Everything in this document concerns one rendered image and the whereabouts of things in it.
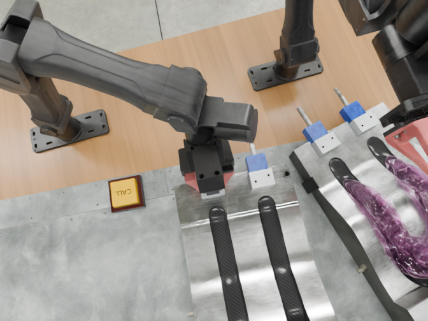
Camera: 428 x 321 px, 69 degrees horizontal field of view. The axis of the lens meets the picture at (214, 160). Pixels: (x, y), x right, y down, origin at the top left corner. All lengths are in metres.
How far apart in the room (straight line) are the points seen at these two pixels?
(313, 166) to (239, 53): 0.38
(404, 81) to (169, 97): 0.30
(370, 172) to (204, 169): 0.43
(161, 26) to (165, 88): 1.59
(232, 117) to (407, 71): 0.23
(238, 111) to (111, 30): 1.66
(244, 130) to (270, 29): 0.53
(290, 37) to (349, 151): 0.30
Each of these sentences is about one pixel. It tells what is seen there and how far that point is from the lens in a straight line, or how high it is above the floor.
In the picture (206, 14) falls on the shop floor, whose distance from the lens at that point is 2.05.
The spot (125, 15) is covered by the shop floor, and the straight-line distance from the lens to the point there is 2.12.
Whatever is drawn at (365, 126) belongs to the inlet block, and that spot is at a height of 0.88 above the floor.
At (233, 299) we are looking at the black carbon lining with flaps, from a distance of 0.67.
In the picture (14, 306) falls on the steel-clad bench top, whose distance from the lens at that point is 0.91.
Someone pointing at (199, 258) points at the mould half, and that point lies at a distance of 0.68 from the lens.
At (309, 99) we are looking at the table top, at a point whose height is 0.80.
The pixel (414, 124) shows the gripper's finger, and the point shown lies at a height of 1.23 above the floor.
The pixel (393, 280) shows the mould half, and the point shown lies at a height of 0.87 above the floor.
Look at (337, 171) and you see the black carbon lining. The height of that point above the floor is 0.85.
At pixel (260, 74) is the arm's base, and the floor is 0.81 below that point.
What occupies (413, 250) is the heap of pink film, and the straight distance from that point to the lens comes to 0.77.
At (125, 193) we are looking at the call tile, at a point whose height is 0.84.
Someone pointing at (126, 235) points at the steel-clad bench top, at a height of 0.80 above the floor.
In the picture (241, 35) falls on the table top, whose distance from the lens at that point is 0.96.
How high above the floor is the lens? 1.56
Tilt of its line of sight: 75 degrees down
